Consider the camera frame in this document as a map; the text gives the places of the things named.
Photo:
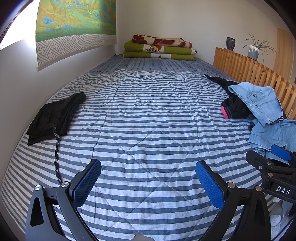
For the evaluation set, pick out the landscape wall tapestry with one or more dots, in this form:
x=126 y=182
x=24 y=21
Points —
x=65 y=28

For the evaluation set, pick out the blue white striped quilt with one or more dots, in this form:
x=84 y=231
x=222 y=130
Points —
x=148 y=121

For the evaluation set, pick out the dark ceramic vase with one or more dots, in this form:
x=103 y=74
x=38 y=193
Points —
x=230 y=43

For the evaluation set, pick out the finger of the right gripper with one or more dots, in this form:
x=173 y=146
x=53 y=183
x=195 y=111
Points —
x=281 y=153

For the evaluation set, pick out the wooden door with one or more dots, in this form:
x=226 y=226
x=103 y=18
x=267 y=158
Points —
x=284 y=54

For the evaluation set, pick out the light blue denim jacket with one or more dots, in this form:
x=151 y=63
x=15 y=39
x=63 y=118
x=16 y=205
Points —
x=268 y=115

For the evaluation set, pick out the black folded garment with drawstring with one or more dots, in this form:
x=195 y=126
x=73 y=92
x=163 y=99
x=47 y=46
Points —
x=52 y=121

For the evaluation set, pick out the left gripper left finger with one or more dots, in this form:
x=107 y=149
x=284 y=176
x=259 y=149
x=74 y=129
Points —
x=42 y=222

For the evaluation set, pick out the black shorts with pink trim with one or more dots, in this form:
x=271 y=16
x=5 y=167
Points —
x=233 y=106

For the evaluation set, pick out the green folded blanket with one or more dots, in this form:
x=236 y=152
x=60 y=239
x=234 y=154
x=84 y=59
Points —
x=135 y=50

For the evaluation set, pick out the red cream floral blanket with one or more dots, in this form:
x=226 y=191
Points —
x=171 y=42

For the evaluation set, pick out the potted spider plant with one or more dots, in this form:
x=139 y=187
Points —
x=258 y=47

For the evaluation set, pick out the wooden slatted headboard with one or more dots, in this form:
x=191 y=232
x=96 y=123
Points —
x=244 y=69

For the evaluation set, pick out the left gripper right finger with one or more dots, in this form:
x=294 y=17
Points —
x=254 y=220

